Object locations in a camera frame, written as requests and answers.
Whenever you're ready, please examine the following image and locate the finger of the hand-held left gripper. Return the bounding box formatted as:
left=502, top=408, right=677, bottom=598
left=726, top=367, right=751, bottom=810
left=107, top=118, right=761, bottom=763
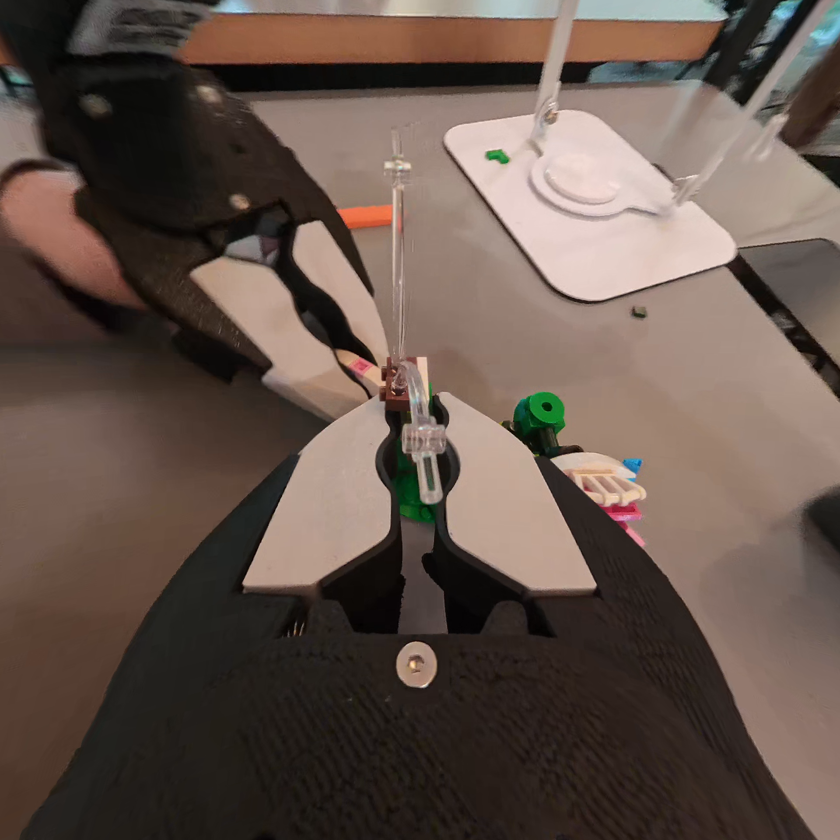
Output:
left=189, top=256, right=374, bottom=423
left=276, top=218, right=391, bottom=368

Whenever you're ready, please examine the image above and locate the orange brick separator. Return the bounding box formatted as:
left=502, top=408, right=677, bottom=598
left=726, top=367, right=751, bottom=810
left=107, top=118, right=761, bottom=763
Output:
left=337, top=204, right=395, bottom=230

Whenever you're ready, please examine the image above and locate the white stand with clear posts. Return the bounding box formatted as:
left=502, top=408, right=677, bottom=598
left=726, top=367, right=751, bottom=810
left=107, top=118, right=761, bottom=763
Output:
left=444, top=0, right=840, bottom=303

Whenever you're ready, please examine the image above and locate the person's left hand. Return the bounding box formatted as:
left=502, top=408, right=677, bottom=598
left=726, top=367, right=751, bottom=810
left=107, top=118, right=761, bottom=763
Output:
left=0, top=167, right=151, bottom=311

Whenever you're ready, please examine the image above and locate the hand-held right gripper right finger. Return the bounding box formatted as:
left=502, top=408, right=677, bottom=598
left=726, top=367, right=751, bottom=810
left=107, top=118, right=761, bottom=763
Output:
left=433, top=390, right=599, bottom=599

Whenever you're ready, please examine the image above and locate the wooden edged table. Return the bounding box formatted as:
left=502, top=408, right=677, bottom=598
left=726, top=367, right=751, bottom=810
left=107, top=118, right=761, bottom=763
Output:
left=174, top=0, right=731, bottom=67

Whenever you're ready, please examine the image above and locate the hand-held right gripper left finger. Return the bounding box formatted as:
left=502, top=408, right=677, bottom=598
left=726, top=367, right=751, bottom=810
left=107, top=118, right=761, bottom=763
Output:
left=240, top=395, right=403, bottom=598

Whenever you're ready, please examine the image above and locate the green lego flower model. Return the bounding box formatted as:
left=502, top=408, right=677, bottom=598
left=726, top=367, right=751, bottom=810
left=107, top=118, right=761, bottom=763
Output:
left=394, top=357, right=648, bottom=550

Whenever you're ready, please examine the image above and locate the clear lego bar assembly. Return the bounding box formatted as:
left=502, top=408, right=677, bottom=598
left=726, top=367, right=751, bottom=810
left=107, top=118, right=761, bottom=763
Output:
left=383, top=127, right=449, bottom=507

